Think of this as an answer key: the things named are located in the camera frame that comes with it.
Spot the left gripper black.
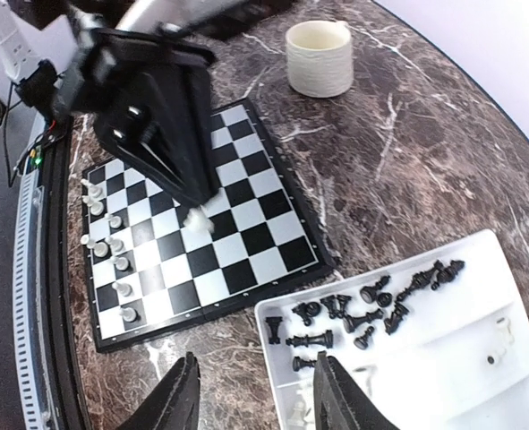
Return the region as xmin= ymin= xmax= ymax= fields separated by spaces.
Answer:
xmin=64 ymin=27 xmax=220 ymax=208

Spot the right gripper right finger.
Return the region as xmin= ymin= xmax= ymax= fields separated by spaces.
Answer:
xmin=313 ymin=352 xmax=397 ymax=430

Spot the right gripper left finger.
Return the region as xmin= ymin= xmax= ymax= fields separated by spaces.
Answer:
xmin=118 ymin=352 xmax=201 ymax=430

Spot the white rook chess piece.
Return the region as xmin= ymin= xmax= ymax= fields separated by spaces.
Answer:
xmin=81 ymin=178 xmax=103 ymax=199

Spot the white divided plastic tray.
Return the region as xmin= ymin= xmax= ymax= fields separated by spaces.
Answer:
xmin=255 ymin=229 xmax=529 ymax=429

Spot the black and grey chessboard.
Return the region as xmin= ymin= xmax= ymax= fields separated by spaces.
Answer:
xmin=81 ymin=99 xmax=333 ymax=353

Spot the white king chess piece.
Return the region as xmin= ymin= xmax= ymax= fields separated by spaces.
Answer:
xmin=80 ymin=235 xmax=109 ymax=258

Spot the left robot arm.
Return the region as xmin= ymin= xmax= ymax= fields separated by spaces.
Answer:
xmin=52 ymin=1 xmax=291 ymax=208

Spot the white chess pieces pile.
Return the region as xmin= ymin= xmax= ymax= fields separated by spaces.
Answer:
xmin=286 ymin=315 xmax=516 ymax=429

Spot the black chess pieces pile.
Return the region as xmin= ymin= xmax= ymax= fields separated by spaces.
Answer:
xmin=263 ymin=260 xmax=465 ymax=372

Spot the white ribbed cup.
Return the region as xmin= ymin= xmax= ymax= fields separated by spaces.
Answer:
xmin=286 ymin=20 xmax=354 ymax=99

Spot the white slotted cable duct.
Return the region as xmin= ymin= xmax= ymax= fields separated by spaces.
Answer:
xmin=13 ymin=172 xmax=53 ymax=429

